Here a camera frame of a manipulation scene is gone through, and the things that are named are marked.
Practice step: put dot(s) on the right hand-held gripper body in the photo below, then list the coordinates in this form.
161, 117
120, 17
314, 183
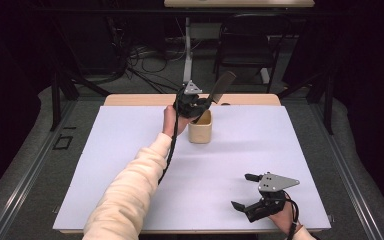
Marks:
273, 186

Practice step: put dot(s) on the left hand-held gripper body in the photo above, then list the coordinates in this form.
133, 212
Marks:
188, 101

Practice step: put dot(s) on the black kitchen knife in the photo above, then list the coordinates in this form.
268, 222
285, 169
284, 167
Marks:
223, 85

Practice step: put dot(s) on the beige square cup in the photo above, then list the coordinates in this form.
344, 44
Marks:
200, 135

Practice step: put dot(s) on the person's left hand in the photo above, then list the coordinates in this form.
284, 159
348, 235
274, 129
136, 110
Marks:
170, 121

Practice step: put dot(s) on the person's right hand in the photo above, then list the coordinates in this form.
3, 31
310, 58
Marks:
285, 218

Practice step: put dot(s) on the white table mat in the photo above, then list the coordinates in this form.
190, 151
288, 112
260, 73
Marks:
230, 160

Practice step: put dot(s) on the light wooden table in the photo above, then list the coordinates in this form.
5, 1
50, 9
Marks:
140, 99

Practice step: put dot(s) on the desk with white legs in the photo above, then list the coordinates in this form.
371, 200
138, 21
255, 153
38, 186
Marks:
188, 50

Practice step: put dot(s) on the black folding chair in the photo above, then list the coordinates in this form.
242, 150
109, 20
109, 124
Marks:
246, 46

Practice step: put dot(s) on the black metal stand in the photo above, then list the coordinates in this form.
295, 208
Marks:
328, 100
56, 100

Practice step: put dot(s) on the dark curtain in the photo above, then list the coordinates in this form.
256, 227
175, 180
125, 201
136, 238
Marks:
6, 100
373, 100

